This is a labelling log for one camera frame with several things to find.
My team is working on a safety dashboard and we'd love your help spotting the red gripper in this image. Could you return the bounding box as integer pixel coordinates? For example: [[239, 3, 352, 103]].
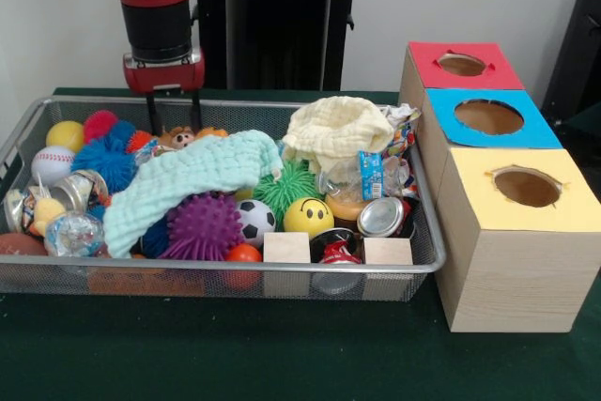
[[123, 60, 207, 136]]

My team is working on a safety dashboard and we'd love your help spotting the brown plush toy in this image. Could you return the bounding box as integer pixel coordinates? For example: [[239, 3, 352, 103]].
[[157, 126, 198, 148]]

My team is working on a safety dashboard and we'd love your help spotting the metal mesh bin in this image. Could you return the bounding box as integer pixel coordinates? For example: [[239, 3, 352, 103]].
[[0, 96, 447, 302]]

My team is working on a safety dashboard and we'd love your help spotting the mint green cloth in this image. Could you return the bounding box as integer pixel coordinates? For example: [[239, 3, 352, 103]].
[[101, 130, 285, 260]]

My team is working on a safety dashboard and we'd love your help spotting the blue puffer ball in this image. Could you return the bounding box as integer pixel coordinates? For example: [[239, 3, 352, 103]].
[[71, 134, 138, 194]]

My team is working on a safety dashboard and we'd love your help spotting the purple spiky ball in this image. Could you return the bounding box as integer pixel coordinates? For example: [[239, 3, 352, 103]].
[[159, 192, 245, 262]]

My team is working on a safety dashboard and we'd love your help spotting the white baseball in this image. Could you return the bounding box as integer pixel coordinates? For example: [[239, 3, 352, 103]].
[[30, 146, 76, 187]]

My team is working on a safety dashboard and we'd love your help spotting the small soccer ball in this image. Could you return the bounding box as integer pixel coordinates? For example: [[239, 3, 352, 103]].
[[234, 199, 277, 248]]

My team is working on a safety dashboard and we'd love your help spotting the green spiky ball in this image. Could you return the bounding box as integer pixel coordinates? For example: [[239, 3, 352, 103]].
[[253, 160, 328, 224]]

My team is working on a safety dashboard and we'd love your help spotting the cream yellow cloth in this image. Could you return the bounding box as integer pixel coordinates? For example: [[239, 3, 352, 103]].
[[281, 95, 394, 172]]

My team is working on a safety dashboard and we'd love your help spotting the yellow smiley ball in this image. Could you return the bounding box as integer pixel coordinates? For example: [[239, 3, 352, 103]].
[[283, 196, 335, 239]]

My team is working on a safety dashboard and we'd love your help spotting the plain wooden cube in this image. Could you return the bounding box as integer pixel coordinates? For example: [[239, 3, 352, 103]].
[[262, 232, 312, 299], [362, 237, 414, 301]]

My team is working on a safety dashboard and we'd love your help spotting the dark green table cloth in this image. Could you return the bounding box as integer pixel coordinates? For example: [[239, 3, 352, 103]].
[[0, 86, 601, 401]]

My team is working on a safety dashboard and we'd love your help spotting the black upright panel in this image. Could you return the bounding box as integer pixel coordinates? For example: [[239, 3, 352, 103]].
[[539, 0, 601, 116]]

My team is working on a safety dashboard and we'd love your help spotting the green cloth side table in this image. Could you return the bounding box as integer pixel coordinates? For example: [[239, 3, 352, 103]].
[[561, 102, 601, 148]]

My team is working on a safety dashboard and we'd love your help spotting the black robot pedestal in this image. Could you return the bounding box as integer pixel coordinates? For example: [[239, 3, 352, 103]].
[[187, 0, 379, 91]]

